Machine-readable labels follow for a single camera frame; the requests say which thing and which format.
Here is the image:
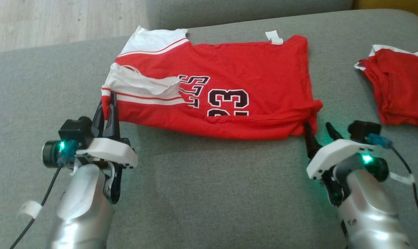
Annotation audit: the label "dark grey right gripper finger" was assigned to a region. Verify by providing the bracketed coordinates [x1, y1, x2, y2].
[304, 121, 322, 160]
[325, 122, 344, 142]

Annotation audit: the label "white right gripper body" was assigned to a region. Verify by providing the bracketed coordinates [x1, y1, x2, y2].
[306, 139, 376, 181]

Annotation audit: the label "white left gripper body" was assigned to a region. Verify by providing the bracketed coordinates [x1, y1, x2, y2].
[76, 137, 138, 205]

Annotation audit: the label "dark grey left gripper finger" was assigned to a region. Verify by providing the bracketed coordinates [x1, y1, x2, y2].
[103, 91, 121, 139]
[91, 100, 106, 138]

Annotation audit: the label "red shorts with white stripe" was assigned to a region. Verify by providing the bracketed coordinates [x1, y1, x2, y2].
[354, 44, 418, 130]

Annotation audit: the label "red jersey number 23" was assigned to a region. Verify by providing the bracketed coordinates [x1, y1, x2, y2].
[101, 26, 324, 141]

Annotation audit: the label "large grey sofa ottoman cushion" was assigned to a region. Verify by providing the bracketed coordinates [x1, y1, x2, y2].
[0, 9, 418, 249]

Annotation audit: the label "yellow and grey sofa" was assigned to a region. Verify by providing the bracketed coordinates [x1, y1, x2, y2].
[353, 0, 418, 25]

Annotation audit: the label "grey sofa seat cushion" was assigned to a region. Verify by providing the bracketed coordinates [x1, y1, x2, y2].
[146, 0, 355, 30]

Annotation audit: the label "white cable tag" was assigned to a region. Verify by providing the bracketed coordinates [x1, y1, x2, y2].
[389, 172, 415, 185]
[18, 200, 42, 219]

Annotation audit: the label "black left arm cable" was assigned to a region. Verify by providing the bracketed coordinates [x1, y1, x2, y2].
[10, 165, 63, 249]

